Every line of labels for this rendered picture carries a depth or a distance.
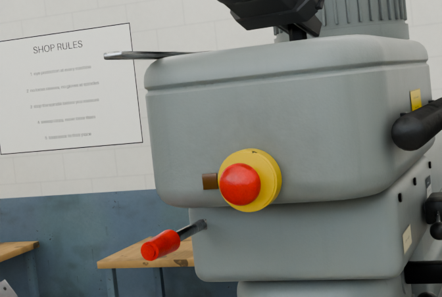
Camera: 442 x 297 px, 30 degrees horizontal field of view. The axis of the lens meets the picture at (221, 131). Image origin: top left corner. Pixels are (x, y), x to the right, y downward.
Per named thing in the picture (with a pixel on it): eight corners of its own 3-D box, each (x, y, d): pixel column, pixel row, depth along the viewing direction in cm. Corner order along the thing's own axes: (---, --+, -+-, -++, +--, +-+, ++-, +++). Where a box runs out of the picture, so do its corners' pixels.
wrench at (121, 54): (131, 56, 78) (130, 48, 78) (94, 61, 79) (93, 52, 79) (217, 56, 101) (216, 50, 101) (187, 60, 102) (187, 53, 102)
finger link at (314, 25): (312, 42, 101) (284, 16, 97) (318, 19, 102) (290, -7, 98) (323, 40, 100) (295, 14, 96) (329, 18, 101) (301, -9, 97)
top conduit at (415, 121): (429, 150, 78) (425, 113, 77) (385, 153, 79) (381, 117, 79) (464, 116, 120) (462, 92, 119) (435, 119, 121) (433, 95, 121)
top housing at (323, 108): (389, 202, 76) (373, 29, 76) (137, 214, 86) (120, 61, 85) (441, 148, 120) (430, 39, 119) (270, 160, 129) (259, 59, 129)
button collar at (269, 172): (279, 211, 78) (273, 148, 78) (220, 213, 80) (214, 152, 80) (285, 207, 80) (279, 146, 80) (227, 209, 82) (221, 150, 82)
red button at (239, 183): (258, 206, 76) (254, 163, 75) (218, 208, 77) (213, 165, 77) (269, 200, 79) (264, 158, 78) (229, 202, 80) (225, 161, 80)
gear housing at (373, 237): (406, 282, 86) (396, 186, 85) (191, 285, 95) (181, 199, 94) (439, 221, 117) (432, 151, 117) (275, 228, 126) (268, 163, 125)
